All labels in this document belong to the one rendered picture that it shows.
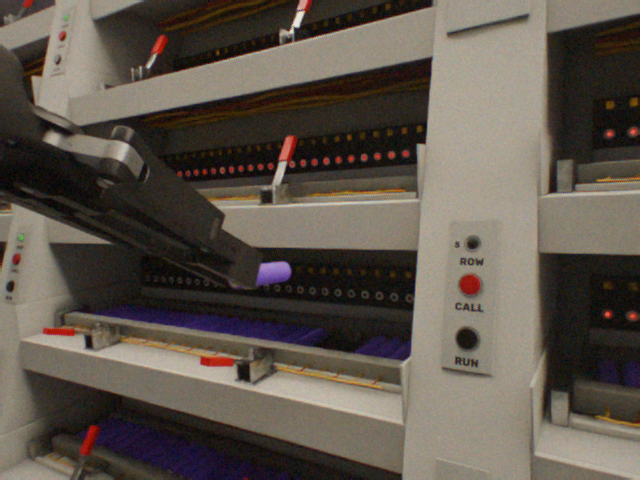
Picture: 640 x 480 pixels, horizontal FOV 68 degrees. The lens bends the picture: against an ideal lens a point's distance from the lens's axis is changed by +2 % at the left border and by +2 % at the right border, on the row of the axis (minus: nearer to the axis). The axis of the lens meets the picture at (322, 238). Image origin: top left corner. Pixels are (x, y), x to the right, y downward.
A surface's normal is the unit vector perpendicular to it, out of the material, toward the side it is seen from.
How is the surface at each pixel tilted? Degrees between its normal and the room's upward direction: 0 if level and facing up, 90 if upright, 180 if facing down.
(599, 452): 18
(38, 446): 90
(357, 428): 108
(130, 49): 90
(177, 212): 92
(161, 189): 92
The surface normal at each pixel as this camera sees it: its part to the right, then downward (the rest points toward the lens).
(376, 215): -0.51, 0.12
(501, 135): -0.50, -0.19
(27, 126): 0.85, 0.01
